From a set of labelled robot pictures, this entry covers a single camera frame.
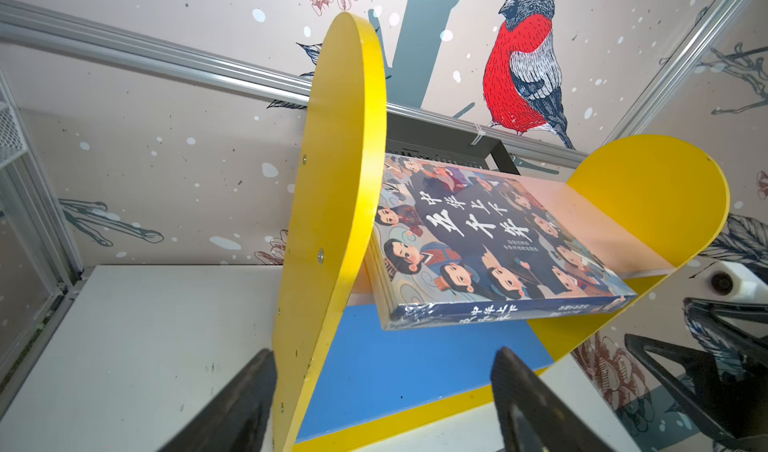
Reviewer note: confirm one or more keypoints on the colourful illustrated thick book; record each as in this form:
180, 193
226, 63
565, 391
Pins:
458, 245

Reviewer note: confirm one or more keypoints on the yellow pink blue bookshelf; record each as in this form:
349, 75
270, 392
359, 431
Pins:
669, 194

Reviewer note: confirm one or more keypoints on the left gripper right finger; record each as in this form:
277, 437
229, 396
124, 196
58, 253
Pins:
531, 416

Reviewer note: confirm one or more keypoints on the horizontal aluminium frame bar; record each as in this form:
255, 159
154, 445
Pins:
37, 27

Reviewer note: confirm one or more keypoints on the white wire mesh basket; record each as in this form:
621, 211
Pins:
12, 142

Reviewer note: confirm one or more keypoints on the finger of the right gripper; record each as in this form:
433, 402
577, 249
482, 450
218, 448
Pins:
735, 334
733, 413

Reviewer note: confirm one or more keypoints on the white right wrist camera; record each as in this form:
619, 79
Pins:
730, 282

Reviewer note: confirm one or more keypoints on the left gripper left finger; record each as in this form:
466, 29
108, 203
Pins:
236, 418

